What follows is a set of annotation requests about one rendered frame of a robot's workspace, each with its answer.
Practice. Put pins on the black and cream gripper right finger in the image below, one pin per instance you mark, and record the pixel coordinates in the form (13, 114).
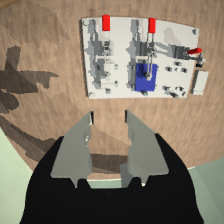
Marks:
(152, 159)

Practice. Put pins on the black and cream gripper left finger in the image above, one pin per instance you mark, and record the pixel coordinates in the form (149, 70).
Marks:
(60, 168)

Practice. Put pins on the blue flat plate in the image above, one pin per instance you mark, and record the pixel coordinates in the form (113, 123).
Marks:
(141, 84)

